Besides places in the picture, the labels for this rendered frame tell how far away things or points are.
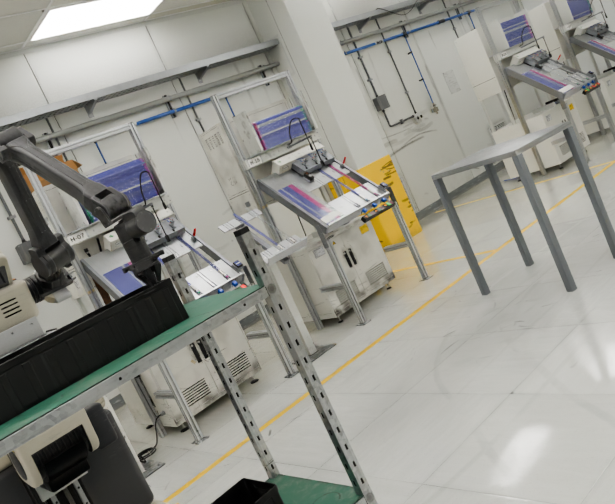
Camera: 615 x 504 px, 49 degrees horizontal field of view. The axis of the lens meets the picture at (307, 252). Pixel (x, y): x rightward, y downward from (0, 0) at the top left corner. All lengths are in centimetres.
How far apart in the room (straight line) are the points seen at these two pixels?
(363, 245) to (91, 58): 294
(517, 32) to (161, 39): 377
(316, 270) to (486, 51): 371
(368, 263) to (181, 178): 208
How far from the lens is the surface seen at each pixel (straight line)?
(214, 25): 718
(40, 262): 213
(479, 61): 778
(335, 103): 700
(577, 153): 392
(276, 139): 513
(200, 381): 434
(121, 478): 259
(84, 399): 145
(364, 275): 519
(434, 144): 868
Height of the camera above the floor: 118
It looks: 7 degrees down
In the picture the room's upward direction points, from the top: 25 degrees counter-clockwise
